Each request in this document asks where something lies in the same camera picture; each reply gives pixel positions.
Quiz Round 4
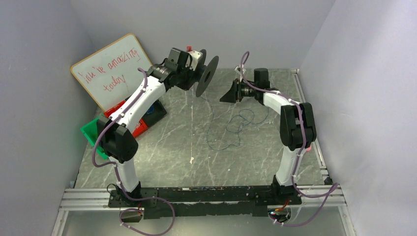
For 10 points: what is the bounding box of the black spool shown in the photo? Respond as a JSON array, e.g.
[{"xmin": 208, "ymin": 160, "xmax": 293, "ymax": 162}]
[{"xmin": 195, "ymin": 49, "xmax": 219, "ymax": 97}]

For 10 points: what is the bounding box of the blue cable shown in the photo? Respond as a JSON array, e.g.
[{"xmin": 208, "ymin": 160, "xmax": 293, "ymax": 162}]
[{"xmin": 199, "ymin": 92, "xmax": 271, "ymax": 152}]

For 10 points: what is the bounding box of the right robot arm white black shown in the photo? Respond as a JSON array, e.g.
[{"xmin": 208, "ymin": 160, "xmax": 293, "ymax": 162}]
[{"xmin": 220, "ymin": 66, "xmax": 317, "ymax": 195}]

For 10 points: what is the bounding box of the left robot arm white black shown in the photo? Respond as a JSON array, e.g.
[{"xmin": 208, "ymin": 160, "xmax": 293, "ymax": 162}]
[{"xmin": 93, "ymin": 48, "xmax": 207, "ymax": 200}]

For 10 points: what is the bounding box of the black bin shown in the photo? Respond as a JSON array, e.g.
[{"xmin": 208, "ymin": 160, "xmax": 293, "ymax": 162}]
[{"xmin": 142, "ymin": 100, "xmax": 167, "ymax": 128}]

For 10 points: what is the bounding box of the red bin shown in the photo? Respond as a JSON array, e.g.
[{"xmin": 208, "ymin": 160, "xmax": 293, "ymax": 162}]
[{"xmin": 104, "ymin": 100, "xmax": 148, "ymax": 138}]

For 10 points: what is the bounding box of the whiteboard with red writing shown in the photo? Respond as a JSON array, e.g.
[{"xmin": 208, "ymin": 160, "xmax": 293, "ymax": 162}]
[{"xmin": 70, "ymin": 33, "xmax": 152, "ymax": 111}]

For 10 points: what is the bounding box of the green bin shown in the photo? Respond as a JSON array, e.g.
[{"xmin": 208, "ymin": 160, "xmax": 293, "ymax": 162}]
[{"xmin": 80, "ymin": 115, "xmax": 108, "ymax": 160}]

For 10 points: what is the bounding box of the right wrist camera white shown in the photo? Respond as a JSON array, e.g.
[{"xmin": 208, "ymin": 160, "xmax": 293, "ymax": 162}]
[{"xmin": 235, "ymin": 65, "xmax": 246, "ymax": 82}]

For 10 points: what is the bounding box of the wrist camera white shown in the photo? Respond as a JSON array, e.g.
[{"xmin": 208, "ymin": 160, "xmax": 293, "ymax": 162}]
[
  {"xmin": 235, "ymin": 65, "xmax": 246, "ymax": 82},
  {"xmin": 185, "ymin": 46, "xmax": 203, "ymax": 71}
]

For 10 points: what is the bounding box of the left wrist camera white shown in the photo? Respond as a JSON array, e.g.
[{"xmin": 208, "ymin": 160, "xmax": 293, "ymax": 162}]
[{"xmin": 185, "ymin": 46, "xmax": 203, "ymax": 71}]

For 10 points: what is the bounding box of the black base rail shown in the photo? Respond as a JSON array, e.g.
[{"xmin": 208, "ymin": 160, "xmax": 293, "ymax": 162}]
[{"xmin": 108, "ymin": 179, "xmax": 301, "ymax": 219}]

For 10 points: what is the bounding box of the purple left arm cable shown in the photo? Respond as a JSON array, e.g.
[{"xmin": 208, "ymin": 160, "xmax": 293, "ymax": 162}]
[{"xmin": 91, "ymin": 67, "xmax": 177, "ymax": 236}]

